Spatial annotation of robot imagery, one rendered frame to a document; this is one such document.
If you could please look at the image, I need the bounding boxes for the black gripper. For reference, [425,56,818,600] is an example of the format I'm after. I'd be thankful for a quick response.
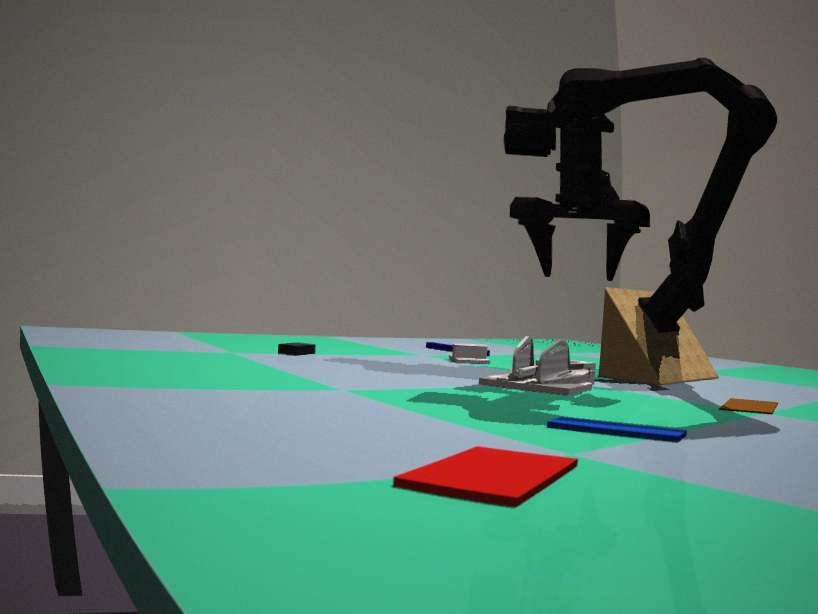
[510,155,650,281]

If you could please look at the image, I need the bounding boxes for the red flat square plate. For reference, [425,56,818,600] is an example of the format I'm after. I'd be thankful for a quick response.
[393,446,578,507]

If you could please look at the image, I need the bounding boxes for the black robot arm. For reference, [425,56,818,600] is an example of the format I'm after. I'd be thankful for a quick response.
[504,57,777,332]

